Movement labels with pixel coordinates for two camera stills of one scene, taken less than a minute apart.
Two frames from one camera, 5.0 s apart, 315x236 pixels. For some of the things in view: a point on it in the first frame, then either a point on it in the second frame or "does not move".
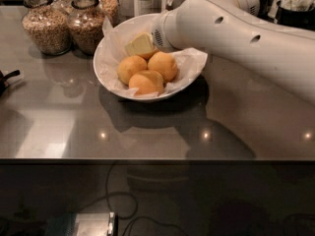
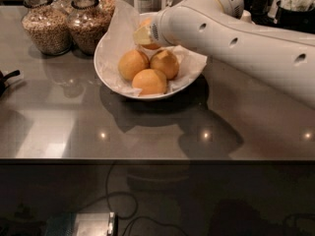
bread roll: (148, 55) -> (154, 46)
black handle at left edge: (3, 78) does not move
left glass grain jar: (45, 25) does not move
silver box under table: (83, 224) does not move
